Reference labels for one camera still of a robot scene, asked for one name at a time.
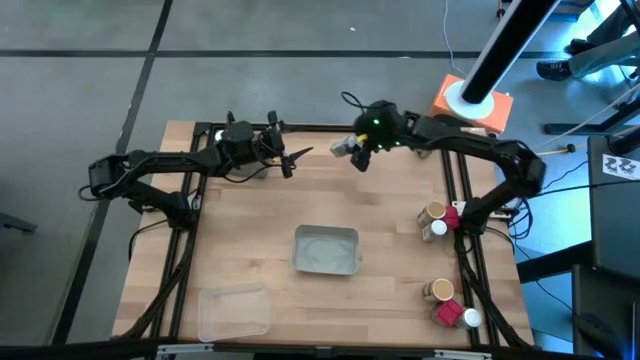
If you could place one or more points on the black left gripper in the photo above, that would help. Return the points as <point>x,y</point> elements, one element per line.
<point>270,145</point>

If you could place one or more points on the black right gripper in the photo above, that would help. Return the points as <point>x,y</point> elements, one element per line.
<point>363,140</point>

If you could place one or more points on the silver lid spice jar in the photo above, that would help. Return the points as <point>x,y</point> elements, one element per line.
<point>341,147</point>
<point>436,229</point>
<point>470,318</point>
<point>218,135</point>

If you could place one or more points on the red lid spice jar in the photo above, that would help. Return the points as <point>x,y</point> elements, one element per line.
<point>448,313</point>
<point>451,217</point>

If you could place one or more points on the clear plastic bin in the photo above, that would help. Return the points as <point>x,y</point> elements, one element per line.
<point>235,312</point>

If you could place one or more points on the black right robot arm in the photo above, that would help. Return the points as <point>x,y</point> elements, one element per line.
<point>475,145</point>

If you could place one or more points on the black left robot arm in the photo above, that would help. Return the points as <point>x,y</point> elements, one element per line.
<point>165,160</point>

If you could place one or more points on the grey rectangular bin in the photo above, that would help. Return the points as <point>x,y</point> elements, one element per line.
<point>325,250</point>

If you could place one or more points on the white round pole base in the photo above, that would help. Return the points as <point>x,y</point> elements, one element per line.
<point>455,102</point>

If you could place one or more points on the orange box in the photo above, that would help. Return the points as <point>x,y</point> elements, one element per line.
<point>500,112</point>

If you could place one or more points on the person's shoe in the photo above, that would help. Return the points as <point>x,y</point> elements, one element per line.
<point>579,46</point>
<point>552,70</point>

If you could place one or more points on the black stand leg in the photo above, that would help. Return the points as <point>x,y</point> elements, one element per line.
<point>575,129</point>

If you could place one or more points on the black desk crossbar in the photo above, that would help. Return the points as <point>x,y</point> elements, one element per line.
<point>550,262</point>

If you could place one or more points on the white printed tag sheet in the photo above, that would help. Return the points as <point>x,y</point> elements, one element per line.
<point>620,166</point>

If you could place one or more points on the person's leg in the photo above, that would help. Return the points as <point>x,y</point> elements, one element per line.
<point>607,27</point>
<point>605,52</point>

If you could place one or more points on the black desk panel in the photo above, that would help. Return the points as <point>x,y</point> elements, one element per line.
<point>617,225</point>

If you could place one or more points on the black desk surface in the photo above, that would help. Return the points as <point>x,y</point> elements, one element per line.
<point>600,295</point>

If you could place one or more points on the dark grey floor foot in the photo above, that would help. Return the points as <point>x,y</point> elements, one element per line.
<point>15,223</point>

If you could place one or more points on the black foreground beam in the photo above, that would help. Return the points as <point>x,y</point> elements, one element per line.
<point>75,351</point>

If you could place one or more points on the black computer mouse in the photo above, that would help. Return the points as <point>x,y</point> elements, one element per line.
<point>595,327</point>

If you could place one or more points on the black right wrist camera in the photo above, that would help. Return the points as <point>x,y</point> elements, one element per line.
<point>361,160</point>

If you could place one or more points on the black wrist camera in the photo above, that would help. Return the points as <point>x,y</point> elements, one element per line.
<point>287,170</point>
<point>361,160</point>

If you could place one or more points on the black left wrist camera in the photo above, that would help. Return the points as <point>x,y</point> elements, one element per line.
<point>287,170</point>

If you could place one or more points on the black metal table frame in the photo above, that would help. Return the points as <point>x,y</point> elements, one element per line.
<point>305,127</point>

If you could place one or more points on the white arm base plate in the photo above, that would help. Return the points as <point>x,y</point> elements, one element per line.
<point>459,205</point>

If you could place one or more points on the black camera pole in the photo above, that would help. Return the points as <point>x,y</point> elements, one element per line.
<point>505,45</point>

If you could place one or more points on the silver beam bracket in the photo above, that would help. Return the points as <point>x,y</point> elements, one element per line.
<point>185,348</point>
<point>462,354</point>

